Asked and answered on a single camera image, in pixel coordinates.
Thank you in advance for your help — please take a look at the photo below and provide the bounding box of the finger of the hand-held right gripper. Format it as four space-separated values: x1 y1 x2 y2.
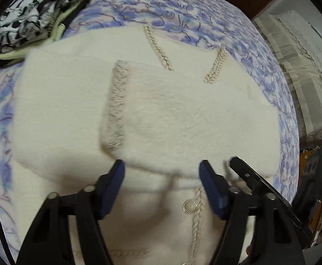
230 156 313 250

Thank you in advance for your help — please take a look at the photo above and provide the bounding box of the black and white patterned garment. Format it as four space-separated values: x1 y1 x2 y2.
0 0 94 57

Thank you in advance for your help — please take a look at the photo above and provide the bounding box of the blue floral blanket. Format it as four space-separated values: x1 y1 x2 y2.
0 0 301 265

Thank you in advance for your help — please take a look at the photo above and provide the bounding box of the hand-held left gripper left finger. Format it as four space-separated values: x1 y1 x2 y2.
17 159 126 265

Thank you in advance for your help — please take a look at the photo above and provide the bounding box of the beige lace-covered furniture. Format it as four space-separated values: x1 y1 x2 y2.
253 9 322 144

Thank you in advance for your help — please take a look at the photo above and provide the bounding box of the white fuzzy coat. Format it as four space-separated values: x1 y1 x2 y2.
12 23 283 265

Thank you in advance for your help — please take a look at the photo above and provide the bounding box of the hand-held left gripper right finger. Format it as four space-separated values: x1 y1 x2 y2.
199 159 307 265

